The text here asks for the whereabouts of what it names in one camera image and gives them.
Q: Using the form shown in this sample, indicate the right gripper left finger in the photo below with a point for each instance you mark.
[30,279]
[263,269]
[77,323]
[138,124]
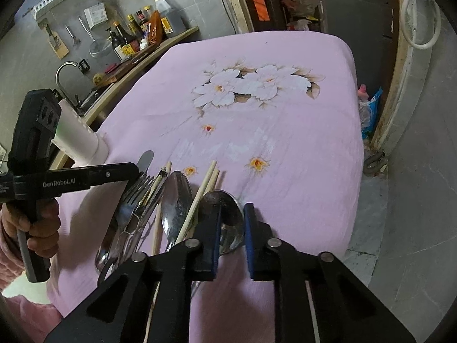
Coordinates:
[208,233]

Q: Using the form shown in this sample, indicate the white wall rack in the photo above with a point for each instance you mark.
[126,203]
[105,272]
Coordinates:
[40,9]

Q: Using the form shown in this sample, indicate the left hand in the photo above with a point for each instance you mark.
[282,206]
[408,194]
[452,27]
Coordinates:
[43,234]

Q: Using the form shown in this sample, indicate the wooden cutting board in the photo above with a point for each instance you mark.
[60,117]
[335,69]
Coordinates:
[123,68]

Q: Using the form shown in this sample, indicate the chrome faucet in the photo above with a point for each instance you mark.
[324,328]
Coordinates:
[68,81]

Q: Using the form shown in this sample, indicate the hanging strainer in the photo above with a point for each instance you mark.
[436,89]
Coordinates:
[98,47]

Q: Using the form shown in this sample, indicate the large steel spoon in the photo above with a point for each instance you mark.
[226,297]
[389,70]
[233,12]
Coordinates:
[232,227]

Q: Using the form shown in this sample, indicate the pink floral tablecloth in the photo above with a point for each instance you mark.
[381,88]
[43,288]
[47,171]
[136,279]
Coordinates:
[278,111]

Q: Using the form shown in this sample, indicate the dark soy sauce bottle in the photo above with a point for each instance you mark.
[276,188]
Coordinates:
[129,43]

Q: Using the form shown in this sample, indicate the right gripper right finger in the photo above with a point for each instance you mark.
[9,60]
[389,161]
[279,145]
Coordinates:
[258,254]

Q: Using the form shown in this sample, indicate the steel fork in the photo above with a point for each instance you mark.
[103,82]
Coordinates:
[127,204]

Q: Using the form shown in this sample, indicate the hanging grater board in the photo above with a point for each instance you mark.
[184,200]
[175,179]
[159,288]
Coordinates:
[56,43]

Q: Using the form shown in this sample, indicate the steel butter knife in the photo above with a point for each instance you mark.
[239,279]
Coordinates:
[144,161]

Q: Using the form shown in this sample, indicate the grey cabinet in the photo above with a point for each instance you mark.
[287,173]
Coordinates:
[366,26]

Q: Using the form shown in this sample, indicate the white plastic utensil holder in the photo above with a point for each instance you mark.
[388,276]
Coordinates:
[77,140]

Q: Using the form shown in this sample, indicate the large oil jug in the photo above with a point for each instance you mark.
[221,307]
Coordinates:
[171,20]

